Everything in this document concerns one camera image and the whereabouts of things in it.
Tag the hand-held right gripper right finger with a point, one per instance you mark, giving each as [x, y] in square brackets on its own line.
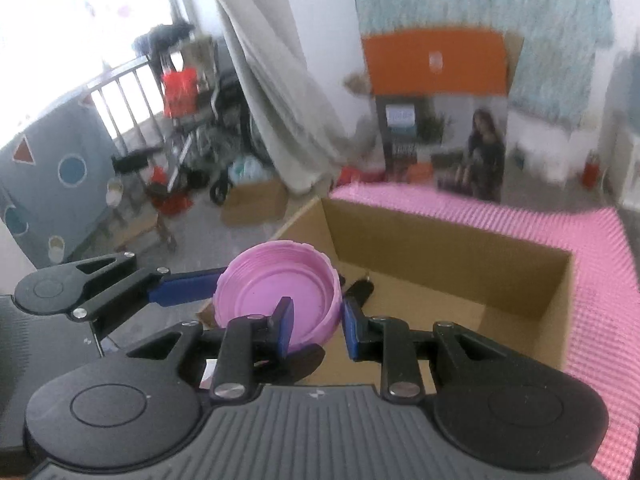
[350, 330]

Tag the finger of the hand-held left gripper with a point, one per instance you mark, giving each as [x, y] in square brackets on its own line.
[190, 285]

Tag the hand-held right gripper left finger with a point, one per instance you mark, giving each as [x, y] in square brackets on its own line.
[285, 325]

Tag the purple plastic lid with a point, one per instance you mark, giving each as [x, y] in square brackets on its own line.
[280, 280]

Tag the brown cardboard box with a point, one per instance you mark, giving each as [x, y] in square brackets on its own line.
[440, 260]

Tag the wooden stool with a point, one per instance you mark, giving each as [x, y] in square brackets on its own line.
[145, 230]

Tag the red plastic object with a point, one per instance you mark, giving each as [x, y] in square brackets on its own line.
[170, 200]

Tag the blue blanket with shapes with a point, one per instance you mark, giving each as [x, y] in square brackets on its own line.
[50, 185]

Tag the small cardboard box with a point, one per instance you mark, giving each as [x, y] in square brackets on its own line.
[255, 200]

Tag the light blue plastic bag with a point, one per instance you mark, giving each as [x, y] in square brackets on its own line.
[250, 167]

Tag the red packet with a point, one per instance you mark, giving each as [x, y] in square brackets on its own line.
[360, 176]

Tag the folded wheelchair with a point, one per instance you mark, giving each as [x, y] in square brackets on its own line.
[225, 110]

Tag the red plastic bag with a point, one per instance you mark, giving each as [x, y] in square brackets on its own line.
[179, 92]

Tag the grey railing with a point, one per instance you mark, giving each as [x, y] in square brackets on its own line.
[130, 90]

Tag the beige curtain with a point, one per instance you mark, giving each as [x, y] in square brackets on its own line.
[270, 85]

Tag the orange cardboard box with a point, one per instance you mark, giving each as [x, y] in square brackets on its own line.
[425, 65]

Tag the red canister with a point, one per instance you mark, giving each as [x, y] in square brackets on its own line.
[592, 170]

